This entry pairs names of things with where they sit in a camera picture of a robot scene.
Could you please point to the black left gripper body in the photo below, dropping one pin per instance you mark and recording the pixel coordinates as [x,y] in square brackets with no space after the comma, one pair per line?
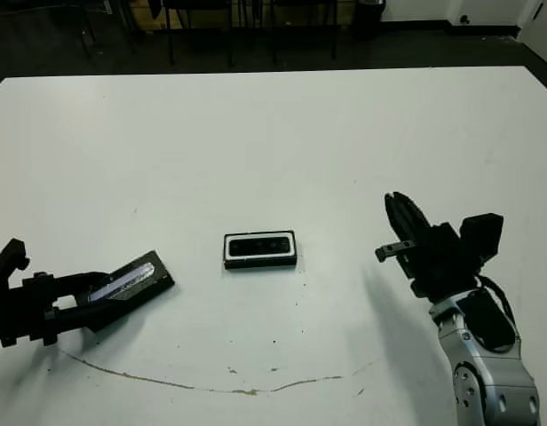
[20,310]

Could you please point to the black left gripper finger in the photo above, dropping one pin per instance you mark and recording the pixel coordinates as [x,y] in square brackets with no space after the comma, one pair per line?
[76,317]
[78,284]

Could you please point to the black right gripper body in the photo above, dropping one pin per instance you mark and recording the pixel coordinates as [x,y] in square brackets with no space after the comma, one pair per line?
[442,266]

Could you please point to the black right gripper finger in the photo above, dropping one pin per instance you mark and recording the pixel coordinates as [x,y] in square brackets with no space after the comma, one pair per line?
[417,231]
[400,235]

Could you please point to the black box lid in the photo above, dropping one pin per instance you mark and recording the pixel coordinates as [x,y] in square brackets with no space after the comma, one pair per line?
[153,277]

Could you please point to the black slim camera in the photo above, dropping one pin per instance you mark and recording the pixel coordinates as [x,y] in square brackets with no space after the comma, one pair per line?
[260,247]

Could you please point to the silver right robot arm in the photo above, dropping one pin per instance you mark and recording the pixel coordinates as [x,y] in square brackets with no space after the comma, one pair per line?
[491,386]

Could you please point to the black box with white lining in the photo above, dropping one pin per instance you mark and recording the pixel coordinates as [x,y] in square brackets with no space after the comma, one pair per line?
[256,265]

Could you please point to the black waste bin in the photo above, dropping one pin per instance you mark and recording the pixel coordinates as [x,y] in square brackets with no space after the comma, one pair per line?
[370,20]

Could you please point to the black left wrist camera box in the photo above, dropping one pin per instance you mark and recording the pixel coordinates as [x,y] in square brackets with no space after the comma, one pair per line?
[9,262]

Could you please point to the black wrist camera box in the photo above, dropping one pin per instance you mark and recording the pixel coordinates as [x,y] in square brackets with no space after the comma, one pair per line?
[9,262]
[482,235]

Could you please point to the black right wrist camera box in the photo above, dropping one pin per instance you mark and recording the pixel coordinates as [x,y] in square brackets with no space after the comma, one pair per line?
[482,235]

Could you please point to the small black wall fitting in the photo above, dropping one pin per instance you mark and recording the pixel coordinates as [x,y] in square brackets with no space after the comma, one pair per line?
[465,19]

